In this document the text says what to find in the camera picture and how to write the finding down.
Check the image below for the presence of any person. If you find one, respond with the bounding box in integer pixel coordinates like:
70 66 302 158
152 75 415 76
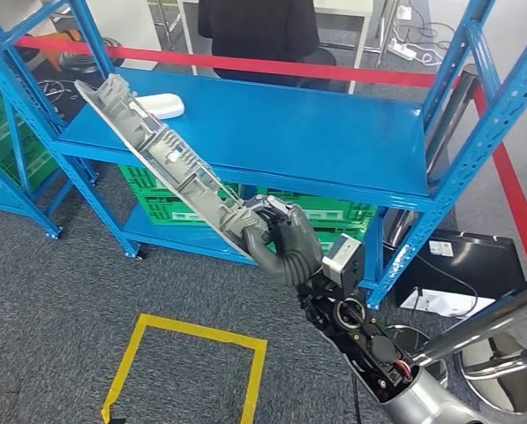
197 0 320 80

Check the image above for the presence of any white floor cable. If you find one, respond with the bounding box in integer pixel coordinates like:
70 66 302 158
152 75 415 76
415 49 445 66

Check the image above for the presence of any chrome chair base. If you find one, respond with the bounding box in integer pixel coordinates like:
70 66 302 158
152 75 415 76
38 79 77 107

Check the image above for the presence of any black floor cable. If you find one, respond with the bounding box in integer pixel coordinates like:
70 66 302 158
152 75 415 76
404 0 455 54

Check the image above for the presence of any black cardboard box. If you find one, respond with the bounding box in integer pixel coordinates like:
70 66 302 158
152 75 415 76
395 229 526 320

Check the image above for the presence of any red barrier belt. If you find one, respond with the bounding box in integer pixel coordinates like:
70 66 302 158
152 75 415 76
15 35 438 89
473 81 527 276

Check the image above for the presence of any black round stool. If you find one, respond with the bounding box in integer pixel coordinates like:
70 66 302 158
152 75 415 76
59 35 125 74

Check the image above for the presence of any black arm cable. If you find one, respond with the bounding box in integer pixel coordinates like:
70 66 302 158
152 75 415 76
352 374 363 424

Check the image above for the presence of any orange plastic object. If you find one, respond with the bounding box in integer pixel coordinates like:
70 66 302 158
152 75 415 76
38 29 85 72

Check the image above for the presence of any yellow floor tape square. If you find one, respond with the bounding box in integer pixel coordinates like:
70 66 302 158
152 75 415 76
100 313 268 424

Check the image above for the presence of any chrome table leg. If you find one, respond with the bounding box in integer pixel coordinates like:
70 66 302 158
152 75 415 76
375 0 398 68

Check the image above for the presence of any white desk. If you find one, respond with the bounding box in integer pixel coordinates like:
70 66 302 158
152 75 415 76
176 0 375 95

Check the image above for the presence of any grey stanchion post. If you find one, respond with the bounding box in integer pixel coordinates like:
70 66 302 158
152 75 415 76
383 63 481 248

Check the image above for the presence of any chrome stanchion post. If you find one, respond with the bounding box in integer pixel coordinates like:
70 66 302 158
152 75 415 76
384 275 527 388
455 333 527 417

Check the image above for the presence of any grey plastic wheel hubcap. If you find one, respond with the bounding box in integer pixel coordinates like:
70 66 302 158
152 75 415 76
74 74 273 261

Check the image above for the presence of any white cabinet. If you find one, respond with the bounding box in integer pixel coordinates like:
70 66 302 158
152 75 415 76
86 0 163 72

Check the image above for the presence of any white curved plastic part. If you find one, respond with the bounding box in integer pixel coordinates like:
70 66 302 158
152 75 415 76
135 93 185 121

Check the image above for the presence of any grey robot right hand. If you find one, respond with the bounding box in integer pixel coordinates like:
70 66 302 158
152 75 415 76
242 195 325 273

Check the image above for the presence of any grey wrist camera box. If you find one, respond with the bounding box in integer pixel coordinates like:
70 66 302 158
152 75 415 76
323 233 366 294

